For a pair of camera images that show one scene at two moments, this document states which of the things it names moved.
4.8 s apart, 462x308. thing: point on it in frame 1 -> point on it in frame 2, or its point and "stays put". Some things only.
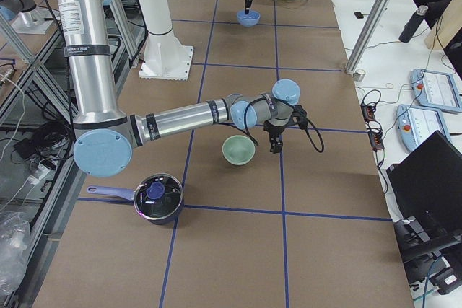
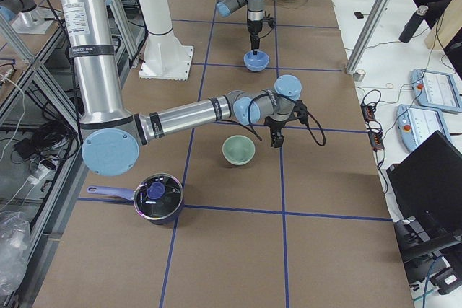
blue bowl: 248,20 -> 256,62
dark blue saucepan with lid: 158,198 stays put
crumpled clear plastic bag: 14,240 stays put
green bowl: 238,150 stays put
